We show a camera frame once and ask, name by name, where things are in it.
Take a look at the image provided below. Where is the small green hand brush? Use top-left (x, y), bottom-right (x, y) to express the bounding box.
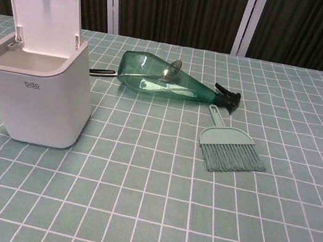
top-left (192, 102), bottom-right (276, 182)

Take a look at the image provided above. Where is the white plastic bin lid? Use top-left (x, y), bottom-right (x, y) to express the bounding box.
top-left (0, 0), bottom-right (88, 61)

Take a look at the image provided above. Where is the green checked tablecloth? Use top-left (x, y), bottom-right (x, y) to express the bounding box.
top-left (0, 13), bottom-right (323, 242)

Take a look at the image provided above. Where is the white desktop trash bin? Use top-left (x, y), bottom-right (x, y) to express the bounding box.
top-left (0, 23), bottom-right (105, 154)

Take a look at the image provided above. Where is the green transparent spray bottle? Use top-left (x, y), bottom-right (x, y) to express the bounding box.
top-left (114, 48), bottom-right (247, 112)

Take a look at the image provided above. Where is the metal ladle with black handle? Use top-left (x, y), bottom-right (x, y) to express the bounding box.
top-left (88, 44), bottom-right (185, 93)

